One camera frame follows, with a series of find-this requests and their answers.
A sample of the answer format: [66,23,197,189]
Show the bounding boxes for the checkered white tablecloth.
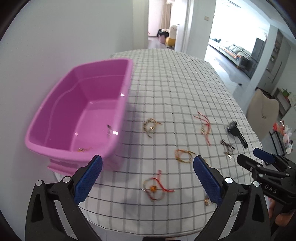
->
[54,49,275,238]

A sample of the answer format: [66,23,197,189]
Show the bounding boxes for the pile of plastic bags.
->
[273,120,295,154]

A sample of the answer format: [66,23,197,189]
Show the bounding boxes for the black metal rack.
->
[269,131,287,156]

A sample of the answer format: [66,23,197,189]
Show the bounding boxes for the gold brown beaded bracelet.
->
[143,118,162,139]

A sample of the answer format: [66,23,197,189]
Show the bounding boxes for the red bracelet with orange bead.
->
[142,170,174,202]

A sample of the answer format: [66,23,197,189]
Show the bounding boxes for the pink plastic basin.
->
[25,58,134,179]

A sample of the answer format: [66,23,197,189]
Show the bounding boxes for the dark cabinet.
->
[250,37,266,80]

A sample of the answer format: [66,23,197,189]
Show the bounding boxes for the black wrist watch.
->
[227,121,248,149]

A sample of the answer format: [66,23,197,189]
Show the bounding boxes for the dark brown cord bracelet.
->
[220,139,236,160]

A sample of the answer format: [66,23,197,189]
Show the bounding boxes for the person's right hand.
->
[268,199,296,229]

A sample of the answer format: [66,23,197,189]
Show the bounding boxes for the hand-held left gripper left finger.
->
[25,154,103,241]

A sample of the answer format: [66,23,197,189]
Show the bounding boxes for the beige curtain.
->
[161,2,172,29]

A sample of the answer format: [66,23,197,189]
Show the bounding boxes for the beige dining chair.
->
[246,89,281,141]

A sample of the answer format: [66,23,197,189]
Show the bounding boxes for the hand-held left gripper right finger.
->
[193,155,271,241]

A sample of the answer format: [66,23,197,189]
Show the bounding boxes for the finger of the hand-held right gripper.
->
[253,148,296,171]
[237,154,288,180]

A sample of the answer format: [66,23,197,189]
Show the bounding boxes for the red string braided bracelet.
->
[194,112,212,146]

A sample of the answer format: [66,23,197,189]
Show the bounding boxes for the orange gold cord bracelet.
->
[174,149,196,164]

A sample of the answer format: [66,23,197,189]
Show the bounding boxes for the white cylindrical appliance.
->
[169,23,178,40]

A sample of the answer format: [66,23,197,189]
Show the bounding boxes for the grey sofa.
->
[209,38,252,69]

